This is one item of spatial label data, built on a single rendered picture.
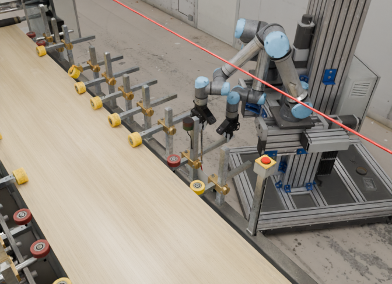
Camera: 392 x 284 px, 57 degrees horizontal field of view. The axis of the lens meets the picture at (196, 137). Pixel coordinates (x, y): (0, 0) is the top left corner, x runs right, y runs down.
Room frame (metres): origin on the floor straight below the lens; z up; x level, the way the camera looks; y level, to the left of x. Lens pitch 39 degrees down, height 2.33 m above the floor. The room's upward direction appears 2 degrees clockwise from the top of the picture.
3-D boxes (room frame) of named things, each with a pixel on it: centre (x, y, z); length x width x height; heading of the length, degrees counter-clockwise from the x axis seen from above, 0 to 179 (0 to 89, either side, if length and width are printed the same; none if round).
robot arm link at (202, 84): (1.75, -0.03, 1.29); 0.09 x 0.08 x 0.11; 89
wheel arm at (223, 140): (1.70, -0.03, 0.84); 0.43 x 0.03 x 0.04; 130
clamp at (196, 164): (1.64, 0.03, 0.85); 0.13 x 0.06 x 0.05; 40
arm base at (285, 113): (1.87, -0.59, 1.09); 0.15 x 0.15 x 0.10
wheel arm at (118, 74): (2.43, 0.67, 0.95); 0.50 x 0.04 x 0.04; 130
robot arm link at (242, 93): (1.96, -0.26, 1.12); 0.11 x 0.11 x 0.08; 73
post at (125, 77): (2.20, 0.49, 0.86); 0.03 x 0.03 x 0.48; 40
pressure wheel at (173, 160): (1.58, 0.13, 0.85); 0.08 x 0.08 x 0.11
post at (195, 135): (1.62, 0.01, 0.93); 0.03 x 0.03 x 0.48; 40
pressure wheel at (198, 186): (1.37, -0.02, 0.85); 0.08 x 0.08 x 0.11
